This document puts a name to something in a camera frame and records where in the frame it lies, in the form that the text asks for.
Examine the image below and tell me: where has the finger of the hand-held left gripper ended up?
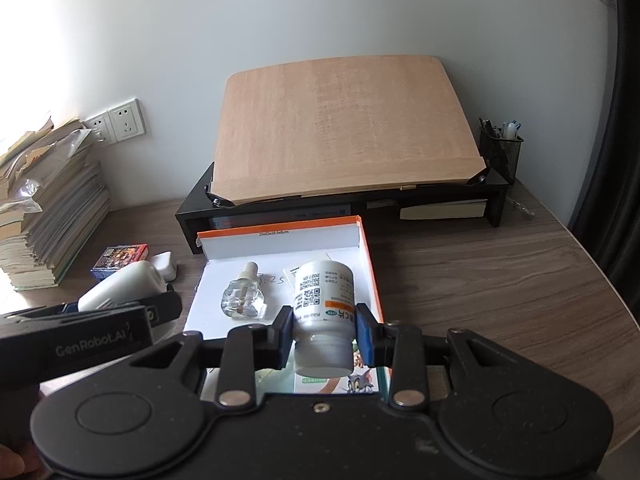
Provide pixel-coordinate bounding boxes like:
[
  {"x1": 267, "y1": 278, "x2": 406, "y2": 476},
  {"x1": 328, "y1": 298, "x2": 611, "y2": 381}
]
[{"x1": 0, "y1": 285, "x2": 184, "y2": 334}]

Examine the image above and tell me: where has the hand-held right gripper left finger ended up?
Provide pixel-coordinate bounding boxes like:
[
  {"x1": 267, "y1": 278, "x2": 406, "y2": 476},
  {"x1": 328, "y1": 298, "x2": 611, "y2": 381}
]
[{"x1": 127, "y1": 305, "x2": 296, "y2": 409}]

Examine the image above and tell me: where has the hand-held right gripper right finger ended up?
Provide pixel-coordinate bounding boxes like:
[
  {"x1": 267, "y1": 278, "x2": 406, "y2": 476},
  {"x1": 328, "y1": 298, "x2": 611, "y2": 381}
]
[{"x1": 354, "y1": 302, "x2": 518, "y2": 409}]

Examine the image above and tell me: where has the white charger cube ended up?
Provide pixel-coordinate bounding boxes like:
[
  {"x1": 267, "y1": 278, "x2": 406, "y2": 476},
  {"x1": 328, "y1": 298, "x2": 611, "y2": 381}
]
[{"x1": 150, "y1": 251, "x2": 179, "y2": 282}]

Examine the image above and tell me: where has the teal bandage box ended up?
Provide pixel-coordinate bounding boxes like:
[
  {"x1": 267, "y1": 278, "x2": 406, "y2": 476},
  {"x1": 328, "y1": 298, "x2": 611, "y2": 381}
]
[{"x1": 254, "y1": 339, "x2": 394, "y2": 397}]

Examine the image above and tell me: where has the white pill bottle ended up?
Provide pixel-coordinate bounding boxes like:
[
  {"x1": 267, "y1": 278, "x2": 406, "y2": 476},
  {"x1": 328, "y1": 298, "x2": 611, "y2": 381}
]
[{"x1": 290, "y1": 258, "x2": 357, "y2": 377}]

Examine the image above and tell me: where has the clear liquid refill bottle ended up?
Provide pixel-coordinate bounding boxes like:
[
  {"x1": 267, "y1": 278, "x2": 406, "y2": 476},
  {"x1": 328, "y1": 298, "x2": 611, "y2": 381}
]
[{"x1": 222, "y1": 261, "x2": 269, "y2": 320}]

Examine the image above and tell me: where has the blue and red card box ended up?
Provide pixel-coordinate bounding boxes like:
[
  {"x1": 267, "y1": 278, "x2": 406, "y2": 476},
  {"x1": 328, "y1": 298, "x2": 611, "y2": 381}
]
[{"x1": 90, "y1": 243, "x2": 150, "y2": 281}]

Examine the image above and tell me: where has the orange and white cardboard box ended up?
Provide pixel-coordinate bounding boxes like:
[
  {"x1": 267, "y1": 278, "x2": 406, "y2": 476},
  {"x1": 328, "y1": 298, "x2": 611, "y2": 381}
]
[{"x1": 182, "y1": 215, "x2": 397, "y2": 397}]

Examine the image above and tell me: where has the person's left hand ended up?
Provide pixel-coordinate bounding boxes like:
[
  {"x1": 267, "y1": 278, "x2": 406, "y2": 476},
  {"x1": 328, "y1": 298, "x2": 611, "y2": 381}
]
[{"x1": 0, "y1": 442, "x2": 27, "y2": 479}]

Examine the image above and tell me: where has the black desk riser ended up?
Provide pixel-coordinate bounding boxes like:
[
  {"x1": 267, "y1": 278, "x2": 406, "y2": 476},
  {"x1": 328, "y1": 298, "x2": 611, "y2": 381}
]
[{"x1": 175, "y1": 160, "x2": 512, "y2": 256}]

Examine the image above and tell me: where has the stack of books and papers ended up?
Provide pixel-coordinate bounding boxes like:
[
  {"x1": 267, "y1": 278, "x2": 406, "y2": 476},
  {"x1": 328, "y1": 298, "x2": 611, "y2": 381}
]
[{"x1": 0, "y1": 119, "x2": 112, "y2": 292}]

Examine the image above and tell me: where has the pale book under riser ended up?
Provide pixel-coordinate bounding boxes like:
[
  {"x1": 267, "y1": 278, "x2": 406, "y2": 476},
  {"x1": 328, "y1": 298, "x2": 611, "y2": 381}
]
[{"x1": 399, "y1": 198, "x2": 487, "y2": 221}]

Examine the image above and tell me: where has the wooden reading board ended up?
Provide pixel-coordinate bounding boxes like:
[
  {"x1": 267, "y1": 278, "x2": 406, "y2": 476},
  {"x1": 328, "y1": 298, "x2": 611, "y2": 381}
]
[{"x1": 210, "y1": 55, "x2": 487, "y2": 206}]

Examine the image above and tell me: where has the black mesh pen holder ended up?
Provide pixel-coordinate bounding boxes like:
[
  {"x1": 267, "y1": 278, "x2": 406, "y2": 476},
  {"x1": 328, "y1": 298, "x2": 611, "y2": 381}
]
[{"x1": 477, "y1": 119, "x2": 525, "y2": 184}]

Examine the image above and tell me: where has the white wall socket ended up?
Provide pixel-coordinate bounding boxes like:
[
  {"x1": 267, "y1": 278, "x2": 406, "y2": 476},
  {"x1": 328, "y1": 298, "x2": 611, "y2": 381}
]
[
  {"x1": 107, "y1": 98, "x2": 147, "y2": 142},
  {"x1": 85, "y1": 110, "x2": 114, "y2": 144}
]

